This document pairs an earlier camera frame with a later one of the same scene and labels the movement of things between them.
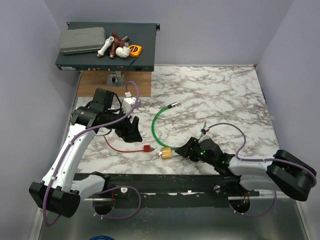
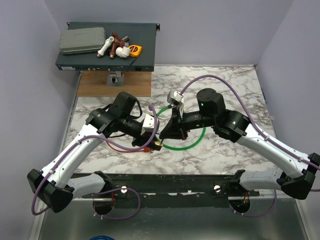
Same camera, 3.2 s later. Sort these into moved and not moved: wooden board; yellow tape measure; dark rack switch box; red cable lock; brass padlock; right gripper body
Moved: brass padlock; right gripper body
Not moved: yellow tape measure; red cable lock; dark rack switch box; wooden board
